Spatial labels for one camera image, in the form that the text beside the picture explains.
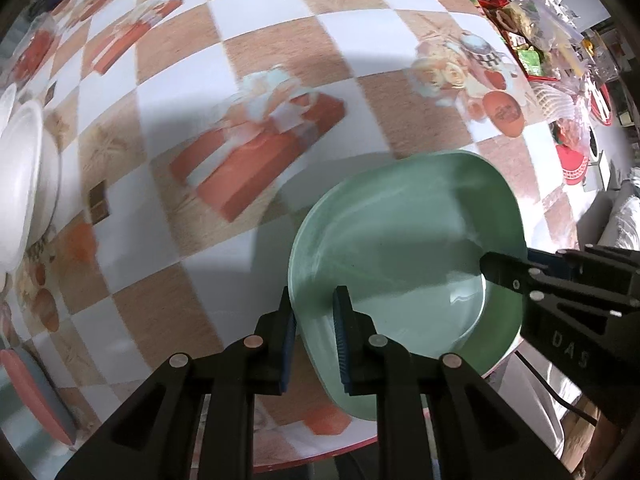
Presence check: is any green square plate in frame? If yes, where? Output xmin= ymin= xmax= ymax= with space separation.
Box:
xmin=288 ymin=151 xmax=526 ymax=420

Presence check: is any pink square plate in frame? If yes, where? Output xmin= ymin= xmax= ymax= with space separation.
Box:
xmin=1 ymin=348 xmax=66 ymax=445

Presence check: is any white paper bowl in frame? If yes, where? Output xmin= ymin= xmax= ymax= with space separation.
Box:
xmin=0 ymin=84 xmax=17 ymax=136
xmin=26 ymin=129 xmax=61 ymax=247
xmin=0 ymin=100 xmax=43 ymax=272

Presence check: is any blue square plate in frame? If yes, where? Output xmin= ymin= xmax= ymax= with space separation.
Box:
xmin=17 ymin=348 xmax=78 ymax=445

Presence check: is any white paper bowl back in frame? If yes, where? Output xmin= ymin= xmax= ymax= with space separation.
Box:
xmin=0 ymin=84 xmax=17 ymax=136

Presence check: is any patterned checkered tablecloth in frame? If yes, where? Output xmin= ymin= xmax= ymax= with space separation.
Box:
xmin=0 ymin=0 xmax=601 ymax=476

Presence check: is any glass bowl of tomatoes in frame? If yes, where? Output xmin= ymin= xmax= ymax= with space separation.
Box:
xmin=8 ymin=13 xmax=58 ymax=89

